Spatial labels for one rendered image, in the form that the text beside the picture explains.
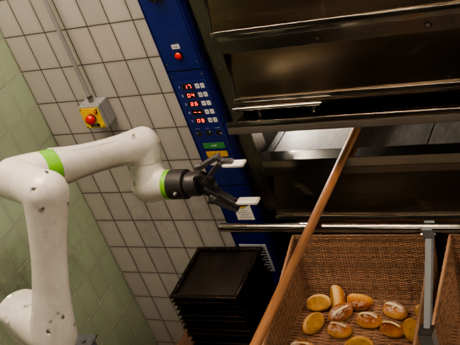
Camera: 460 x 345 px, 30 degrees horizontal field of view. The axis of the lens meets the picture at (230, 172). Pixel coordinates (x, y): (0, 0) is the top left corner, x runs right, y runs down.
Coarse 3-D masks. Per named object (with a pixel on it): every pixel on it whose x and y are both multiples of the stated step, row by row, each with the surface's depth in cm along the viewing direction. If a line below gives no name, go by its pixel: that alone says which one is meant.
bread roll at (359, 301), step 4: (348, 296) 322; (352, 296) 320; (356, 296) 319; (360, 296) 319; (364, 296) 318; (368, 296) 319; (348, 300) 321; (352, 300) 320; (356, 300) 319; (360, 300) 318; (364, 300) 318; (368, 300) 318; (352, 304) 320; (356, 304) 319; (360, 304) 318; (364, 304) 318; (368, 304) 318; (356, 308) 319; (360, 308) 319; (364, 308) 319
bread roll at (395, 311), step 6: (384, 306) 313; (390, 306) 311; (396, 306) 310; (402, 306) 310; (384, 312) 313; (390, 312) 310; (396, 312) 309; (402, 312) 309; (396, 318) 309; (402, 318) 309
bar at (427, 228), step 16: (224, 224) 291; (240, 224) 288; (256, 224) 285; (272, 224) 282; (288, 224) 280; (304, 224) 277; (320, 224) 274; (336, 224) 272; (352, 224) 269; (368, 224) 266; (384, 224) 264; (400, 224) 261; (416, 224) 259; (432, 224) 257; (448, 224) 254; (432, 240) 258; (432, 256) 257; (432, 272) 257; (432, 288) 256; (432, 304) 256; (432, 336) 251
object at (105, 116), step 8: (88, 104) 326; (96, 104) 323; (104, 104) 325; (80, 112) 327; (88, 112) 325; (104, 112) 325; (112, 112) 330; (96, 120) 326; (104, 120) 325; (112, 120) 329; (88, 128) 331
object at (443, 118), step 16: (400, 96) 283; (416, 96) 279; (432, 96) 276; (448, 96) 272; (256, 112) 303; (272, 112) 298; (288, 112) 294; (304, 112) 290; (320, 112) 286; (336, 112) 283; (352, 112) 279; (240, 128) 292; (256, 128) 289; (272, 128) 286; (288, 128) 284; (304, 128) 281; (320, 128) 278; (336, 128) 276
